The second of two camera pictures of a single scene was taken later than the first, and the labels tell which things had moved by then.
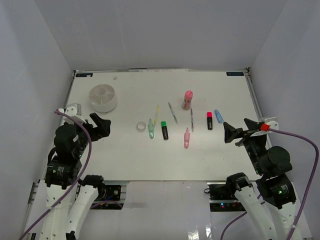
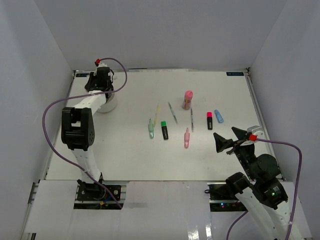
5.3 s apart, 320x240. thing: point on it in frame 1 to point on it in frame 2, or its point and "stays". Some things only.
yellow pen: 156,114 stays
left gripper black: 103,126 to 92,77
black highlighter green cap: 164,129 stays
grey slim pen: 192,119 stays
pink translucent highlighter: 186,138 stays
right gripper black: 230,132 to 221,143
